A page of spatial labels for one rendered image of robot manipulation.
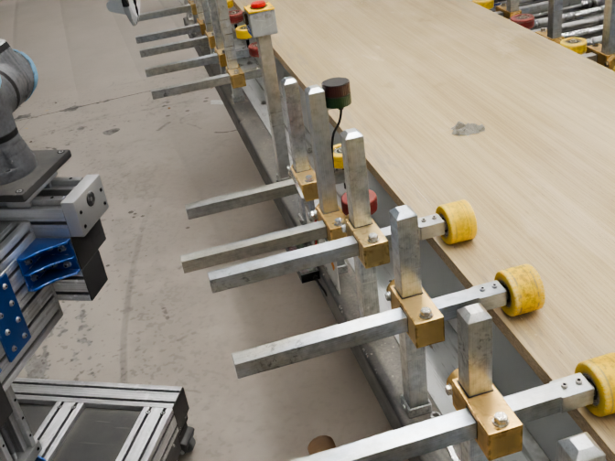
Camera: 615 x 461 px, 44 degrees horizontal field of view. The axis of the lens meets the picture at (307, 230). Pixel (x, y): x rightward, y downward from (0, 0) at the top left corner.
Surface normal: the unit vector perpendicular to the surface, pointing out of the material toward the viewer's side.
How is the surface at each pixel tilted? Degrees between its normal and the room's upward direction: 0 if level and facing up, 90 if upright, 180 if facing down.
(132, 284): 0
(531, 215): 0
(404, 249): 90
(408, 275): 90
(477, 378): 90
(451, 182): 0
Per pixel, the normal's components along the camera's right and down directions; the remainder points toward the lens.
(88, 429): -0.12, -0.85
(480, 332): 0.26, 0.47
